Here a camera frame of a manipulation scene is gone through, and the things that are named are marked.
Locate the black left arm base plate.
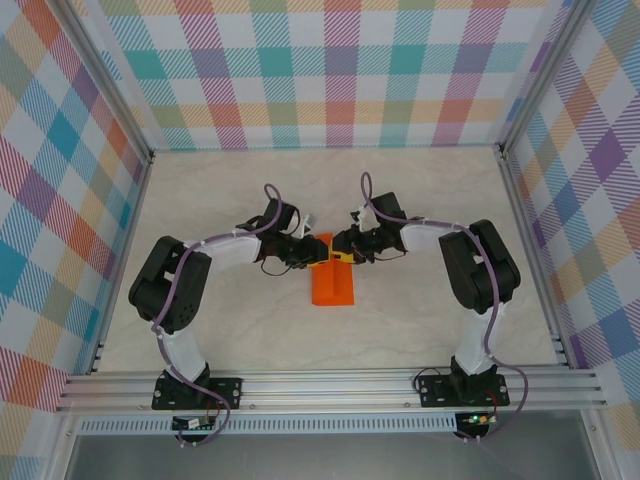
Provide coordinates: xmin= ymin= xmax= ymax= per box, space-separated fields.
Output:
xmin=151 ymin=377 xmax=244 ymax=412

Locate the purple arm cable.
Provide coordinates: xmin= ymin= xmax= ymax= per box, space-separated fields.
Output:
xmin=359 ymin=171 xmax=530 ymax=444
xmin=151 ymin=182 xmax=301 ymax=448

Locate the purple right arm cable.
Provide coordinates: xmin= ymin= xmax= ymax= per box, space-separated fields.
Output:
xmin=359 ymin=171 xmax=530 ymax=444

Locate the aluminium side rail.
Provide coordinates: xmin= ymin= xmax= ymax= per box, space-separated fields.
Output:
xmin=87 ymin=154 xmax=154 ymax=374
xmin=494 ymin=147 xmax=574 ymax=369

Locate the small black circuit board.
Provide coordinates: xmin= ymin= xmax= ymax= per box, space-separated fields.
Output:
xmin=171 ymin=415 xmax=216 ymax=432

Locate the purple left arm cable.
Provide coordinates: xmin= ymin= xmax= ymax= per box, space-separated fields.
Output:
xmin=151 ymin=182 xmax=301 ymax=448

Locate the slotted grey cable tray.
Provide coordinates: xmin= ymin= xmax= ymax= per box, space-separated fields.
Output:
xmin=77 ymin=413 xmax=459 ymax=435

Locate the aluminium mounting rail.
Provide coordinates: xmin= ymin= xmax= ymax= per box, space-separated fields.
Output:
xmin=54 ymin=368 xmax=609 ymax=414

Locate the orange paper sheet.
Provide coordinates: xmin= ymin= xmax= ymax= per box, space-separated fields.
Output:
xmin=310 ymin=232 xmax=357 ymax=307

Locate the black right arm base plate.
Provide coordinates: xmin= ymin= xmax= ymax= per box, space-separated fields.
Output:
xmin=417 ymin=373 xmax=510 ymax=409

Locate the aluminium frame post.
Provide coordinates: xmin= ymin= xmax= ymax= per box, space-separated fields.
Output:
xmin=57 ymin=0 xmax=154 ymax=164
xmin=492 ymin=0 xmax=596 ymax=156

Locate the thin black left gripper cable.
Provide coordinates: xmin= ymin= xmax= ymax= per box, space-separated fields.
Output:
xmin=258 ymin=257 xmax=297 ymax=279

